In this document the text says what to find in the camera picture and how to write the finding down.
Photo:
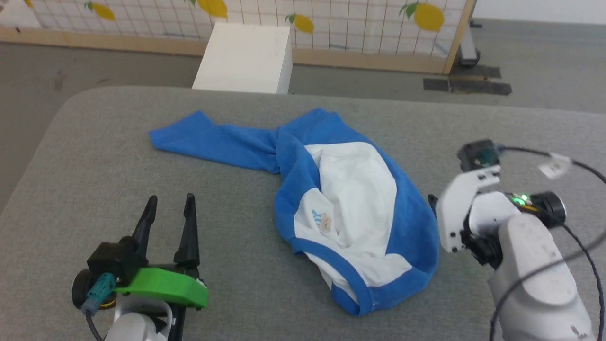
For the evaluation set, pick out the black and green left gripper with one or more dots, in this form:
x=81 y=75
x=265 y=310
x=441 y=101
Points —
x=161 y=284

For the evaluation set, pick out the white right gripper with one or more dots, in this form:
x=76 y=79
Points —
x=454 y=208

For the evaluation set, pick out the blue and white garment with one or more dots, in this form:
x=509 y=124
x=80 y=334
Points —
x=355 y=189

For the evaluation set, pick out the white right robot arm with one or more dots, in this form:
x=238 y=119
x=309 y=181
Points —
x=535 y=265

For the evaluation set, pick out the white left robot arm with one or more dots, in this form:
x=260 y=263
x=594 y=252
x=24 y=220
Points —
x=135 y=327

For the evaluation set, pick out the grey fabric sofa seat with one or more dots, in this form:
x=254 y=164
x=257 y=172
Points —
x=94 y=166

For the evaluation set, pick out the black floor tape patch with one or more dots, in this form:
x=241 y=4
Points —
x=483 y=71
x=480 y=86

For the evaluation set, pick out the grey metal panel support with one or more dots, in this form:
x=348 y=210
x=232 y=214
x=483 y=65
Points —
x=468 y=47

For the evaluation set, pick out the lemon print partition panel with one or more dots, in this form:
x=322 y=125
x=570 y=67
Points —
x=369 y=28

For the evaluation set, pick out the white box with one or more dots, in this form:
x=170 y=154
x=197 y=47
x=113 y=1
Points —
x=246 y=57

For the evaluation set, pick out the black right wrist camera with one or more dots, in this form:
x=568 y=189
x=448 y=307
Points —
x=476 y=154

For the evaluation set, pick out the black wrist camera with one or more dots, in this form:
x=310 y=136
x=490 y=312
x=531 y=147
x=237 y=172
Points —
x=476 y=154
x=83 y=289

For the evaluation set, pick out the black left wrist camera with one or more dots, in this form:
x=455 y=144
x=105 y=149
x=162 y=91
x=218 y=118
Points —
x=83 y=289

